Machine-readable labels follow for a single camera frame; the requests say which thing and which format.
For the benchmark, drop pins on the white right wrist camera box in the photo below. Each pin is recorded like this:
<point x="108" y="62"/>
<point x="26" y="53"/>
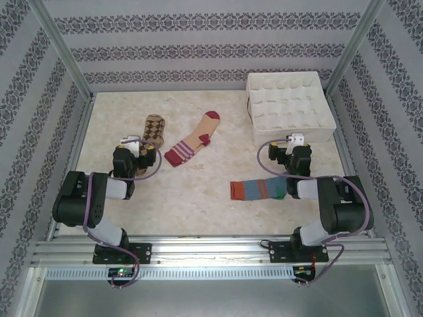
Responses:
<point x="295" y="140"/>

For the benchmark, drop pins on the sheet metal shelf panel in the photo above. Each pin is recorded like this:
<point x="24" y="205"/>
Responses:
<point x="211" y="300"/>

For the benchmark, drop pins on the brown argyle sock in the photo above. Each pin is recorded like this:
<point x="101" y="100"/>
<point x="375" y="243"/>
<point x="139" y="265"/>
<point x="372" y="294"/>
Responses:
<point x="155" y="127"/>

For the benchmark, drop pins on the beige sock red toe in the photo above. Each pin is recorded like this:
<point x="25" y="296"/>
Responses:
<point x="201" y="132"/>

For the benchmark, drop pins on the controller board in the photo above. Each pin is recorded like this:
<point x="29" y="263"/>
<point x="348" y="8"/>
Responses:
<point x="302" y="271"/>
<point x="120" y="272"/>

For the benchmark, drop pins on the aluminium mounting rail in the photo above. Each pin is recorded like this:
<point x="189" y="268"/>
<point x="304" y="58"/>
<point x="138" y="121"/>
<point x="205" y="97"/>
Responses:
<point x="211" y="254"/>

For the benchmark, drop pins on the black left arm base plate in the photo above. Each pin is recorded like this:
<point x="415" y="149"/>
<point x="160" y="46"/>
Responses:
<point x="145" y="252"/>

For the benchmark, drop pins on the blue sock orange cuff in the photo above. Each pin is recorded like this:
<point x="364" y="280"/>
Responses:
<point x="254" y="191"/>

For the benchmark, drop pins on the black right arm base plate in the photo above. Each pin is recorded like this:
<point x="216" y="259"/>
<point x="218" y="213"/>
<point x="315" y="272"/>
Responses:
<point x="279" y="252"/>

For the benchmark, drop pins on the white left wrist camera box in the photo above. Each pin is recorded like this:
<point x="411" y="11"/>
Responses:
<point x="132" y="143"/>

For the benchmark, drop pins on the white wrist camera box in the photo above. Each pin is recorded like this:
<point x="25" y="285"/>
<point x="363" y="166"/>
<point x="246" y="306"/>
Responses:
<point x="132" y="143"/>
<point x="295" y="140"/>

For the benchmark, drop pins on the aluminium table side rail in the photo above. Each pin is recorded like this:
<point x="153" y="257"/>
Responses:
<point x="79" y="132"/>
<point x="339" y="112"/>

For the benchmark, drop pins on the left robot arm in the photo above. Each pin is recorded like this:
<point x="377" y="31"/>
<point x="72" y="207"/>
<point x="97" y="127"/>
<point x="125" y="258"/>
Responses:
<point x="76" y="204"/>

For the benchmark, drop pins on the white fabric organizer box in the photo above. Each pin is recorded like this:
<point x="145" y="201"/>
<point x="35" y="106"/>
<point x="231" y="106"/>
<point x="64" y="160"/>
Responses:
<point x="291" y="135"/>

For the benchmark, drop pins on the left controller board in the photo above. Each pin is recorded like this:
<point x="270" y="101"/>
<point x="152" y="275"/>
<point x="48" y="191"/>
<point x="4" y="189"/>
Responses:
<point x="120" y="272"/>

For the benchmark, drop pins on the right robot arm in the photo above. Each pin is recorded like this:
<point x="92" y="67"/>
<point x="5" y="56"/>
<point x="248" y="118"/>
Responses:
<point x="343" y="211"/>

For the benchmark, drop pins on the aluminium frame post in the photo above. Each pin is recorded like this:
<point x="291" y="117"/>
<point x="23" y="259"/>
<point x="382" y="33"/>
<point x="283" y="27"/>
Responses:
<point x="355" y="46"/>
<point x="62" y="46"/>

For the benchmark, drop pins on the right controller board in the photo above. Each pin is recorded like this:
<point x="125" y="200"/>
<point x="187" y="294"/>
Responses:
<point x="302" y="271"/>

